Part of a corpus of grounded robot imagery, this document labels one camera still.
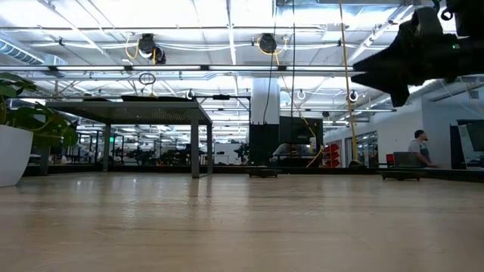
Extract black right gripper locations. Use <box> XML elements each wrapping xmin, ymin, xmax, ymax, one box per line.
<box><xmin>349</xmin><ymin>5</ymin><xmax>484</xmax><ymax>109</ymax></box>

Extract person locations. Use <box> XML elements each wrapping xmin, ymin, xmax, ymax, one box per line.
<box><xmin>271</xmin><ymin>142</ymin><xmax>306</xmax><ymax>158</ymax></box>
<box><xmin>407</xmin><ymin>129</ymin><xmax>439</xmax><ymax>169</ymax></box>

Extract grey mesh chair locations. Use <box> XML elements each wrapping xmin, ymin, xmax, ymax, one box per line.
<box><xmin>392</xmin><ymin>150</ymin><xmax>417</xmax><ymax>169</ymax></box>

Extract red storage bins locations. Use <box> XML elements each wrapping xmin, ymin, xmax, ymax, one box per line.
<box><xmin>323</xmin><ymin>142</ymin><xmax>342</xmax><ymax>169</ymax></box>

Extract black monitor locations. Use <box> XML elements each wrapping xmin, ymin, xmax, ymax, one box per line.
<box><xmin>278</xmin><ymin>116</ymin><xmax>324</xmax><ymax>145</ymax></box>

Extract white building column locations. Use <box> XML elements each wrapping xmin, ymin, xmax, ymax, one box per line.
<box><xmin>250</xmin><ymin>77</ymin><xmax>281</xmax><ymax>125</ymax></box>

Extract black cabinet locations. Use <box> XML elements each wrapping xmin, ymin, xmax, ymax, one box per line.
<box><xmin>248</xmin><ymin>123</ymin><xmax>281</xmax><ymax>167</ymax></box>

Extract green plant in white pot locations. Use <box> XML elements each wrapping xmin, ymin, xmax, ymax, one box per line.
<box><xmin>0</xmin><ymin>71</ymin><xmax>79</xmax><ymax>189</ymax></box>

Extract yellow hanging cable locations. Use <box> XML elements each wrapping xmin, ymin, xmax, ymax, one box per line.
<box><xmin>337</xmin><ymin>0</ymin><xmax>364</xmax><ymax>168</ymax></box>

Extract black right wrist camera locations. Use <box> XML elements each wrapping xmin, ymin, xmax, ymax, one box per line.
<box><xmin>440</xmin><ymin>0</ymin><xmax>484</xmax><ymax>38</ymax></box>

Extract dark wall display panel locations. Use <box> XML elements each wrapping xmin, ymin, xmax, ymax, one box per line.
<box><xmin>448</xmin><ymin>119</ymin><xmax>484</xmax><ymax>170</ymax></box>

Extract black hanging cable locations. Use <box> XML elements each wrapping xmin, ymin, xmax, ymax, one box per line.
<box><xmin>290</xmin><ymin>0</ymin><xmax>297</xmax><ymax>119</ymax></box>

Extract black ceiling cable reel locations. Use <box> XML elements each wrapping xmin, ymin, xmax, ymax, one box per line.
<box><xmin>258</xmin><ymin>32</ymin><xmax>278</xmax><ymax>54</ymax></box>
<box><xmin>136</xmin><ymin>32</ymin><xmax>167</xmax><ymax>66</ymax></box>

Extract background black rig frame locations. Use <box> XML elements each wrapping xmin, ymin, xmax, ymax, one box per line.
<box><xmin>191</xmin><ymin>93</ymin><xmax>253</xmax><ymax>167</ymax></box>

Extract black aluminium table frame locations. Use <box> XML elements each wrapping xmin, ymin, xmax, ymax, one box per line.
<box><xmin>22</xmin><ymin>164</ymin><xmax>484</xmax><ymax>184</ymax></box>

